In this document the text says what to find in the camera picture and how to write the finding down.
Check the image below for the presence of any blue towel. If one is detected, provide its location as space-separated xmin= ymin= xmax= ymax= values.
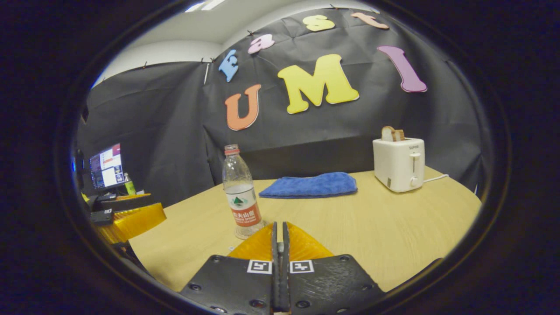
xmin=259 ymin=172 xmax=358 ymax=199

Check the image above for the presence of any black backdrop cloth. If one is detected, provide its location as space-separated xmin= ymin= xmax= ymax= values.
xmin=77 ymin=7 xmax=488 ymax=208

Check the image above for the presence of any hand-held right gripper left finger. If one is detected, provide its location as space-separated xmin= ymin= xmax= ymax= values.
xmin=179 ymin=222 xmax=280 ymax=315

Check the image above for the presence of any ceiling light panel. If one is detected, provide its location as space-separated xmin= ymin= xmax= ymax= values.
xmin=184 ymin=0 xmax=226 ymax=13

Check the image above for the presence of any computer monitor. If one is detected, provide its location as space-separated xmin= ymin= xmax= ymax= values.
xmin=89 ymin=143 xmax=124 ymax=191

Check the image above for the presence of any clear plastic water bottle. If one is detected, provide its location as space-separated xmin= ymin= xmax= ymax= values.
xmin=222 ymin=144 xmax=266 ymax=240

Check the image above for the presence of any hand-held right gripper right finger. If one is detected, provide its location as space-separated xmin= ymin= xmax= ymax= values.
xmin=282 ymin=222 xmax=385 ymax=315

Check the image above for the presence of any bread slice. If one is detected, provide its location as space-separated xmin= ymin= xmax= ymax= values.
xmin=381 ymin=126 xmax=406 ymax=142

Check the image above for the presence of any white toaster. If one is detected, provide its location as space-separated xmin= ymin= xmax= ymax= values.
xmin=373 ymin=137 xmax=426 ymax=193

